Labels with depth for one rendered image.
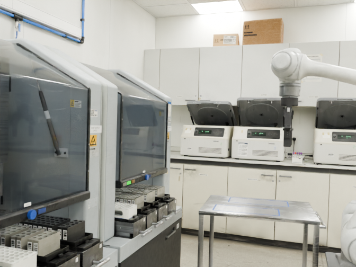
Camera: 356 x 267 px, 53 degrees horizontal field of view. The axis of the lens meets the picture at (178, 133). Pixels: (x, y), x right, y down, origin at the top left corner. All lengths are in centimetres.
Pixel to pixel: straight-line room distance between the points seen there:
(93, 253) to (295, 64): 104
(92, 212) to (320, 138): 279
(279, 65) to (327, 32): 320
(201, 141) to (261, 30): 144
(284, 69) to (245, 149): 252
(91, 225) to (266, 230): 269
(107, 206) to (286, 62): 97
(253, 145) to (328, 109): 89
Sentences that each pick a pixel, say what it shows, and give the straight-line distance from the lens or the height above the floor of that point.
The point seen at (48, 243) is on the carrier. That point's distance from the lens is 132.
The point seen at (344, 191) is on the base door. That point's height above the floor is 65.
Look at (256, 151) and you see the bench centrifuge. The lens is 388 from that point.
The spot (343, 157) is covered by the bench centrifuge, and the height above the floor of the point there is 99.
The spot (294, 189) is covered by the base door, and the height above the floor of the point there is 63.
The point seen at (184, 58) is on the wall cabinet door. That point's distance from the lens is 441.
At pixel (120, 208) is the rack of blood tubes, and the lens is 173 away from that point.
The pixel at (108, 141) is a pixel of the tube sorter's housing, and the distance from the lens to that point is 160.
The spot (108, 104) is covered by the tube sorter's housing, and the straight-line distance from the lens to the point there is 159.
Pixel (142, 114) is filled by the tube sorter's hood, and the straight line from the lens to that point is 188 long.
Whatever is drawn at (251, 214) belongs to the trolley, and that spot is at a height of 82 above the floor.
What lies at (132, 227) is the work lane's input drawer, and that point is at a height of 79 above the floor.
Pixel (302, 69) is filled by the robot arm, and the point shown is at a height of 149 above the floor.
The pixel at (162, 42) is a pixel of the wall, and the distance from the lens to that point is 493.
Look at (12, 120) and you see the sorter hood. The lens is 113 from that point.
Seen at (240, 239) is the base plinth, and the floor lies 3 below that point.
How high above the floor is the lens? 127
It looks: 2 degrees down
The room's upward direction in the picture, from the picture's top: 2 degrees clockwise
